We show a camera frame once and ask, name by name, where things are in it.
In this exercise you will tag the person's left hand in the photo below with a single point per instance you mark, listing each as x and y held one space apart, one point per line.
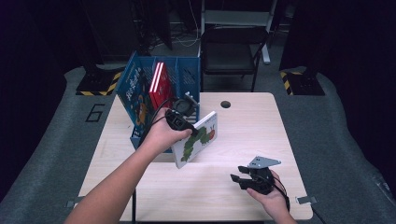
162 137

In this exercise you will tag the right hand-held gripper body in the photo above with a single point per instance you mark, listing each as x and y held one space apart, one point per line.
260 182

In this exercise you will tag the person's right hand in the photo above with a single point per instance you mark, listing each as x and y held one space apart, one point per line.
275 202

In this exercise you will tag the black stand base striped edge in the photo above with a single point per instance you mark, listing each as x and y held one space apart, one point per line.
306 84
96 84

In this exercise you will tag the blue plastic file rack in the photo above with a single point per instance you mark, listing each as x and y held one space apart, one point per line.
186 77

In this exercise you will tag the white caterpillar picture book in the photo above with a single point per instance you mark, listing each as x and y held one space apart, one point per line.
196 143

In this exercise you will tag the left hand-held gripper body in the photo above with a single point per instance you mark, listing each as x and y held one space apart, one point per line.
180 113

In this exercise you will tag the grey metal table bracket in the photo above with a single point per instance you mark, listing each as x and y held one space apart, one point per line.
74 201
306 199

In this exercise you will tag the black folding chair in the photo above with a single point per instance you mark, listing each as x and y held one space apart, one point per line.
230 56

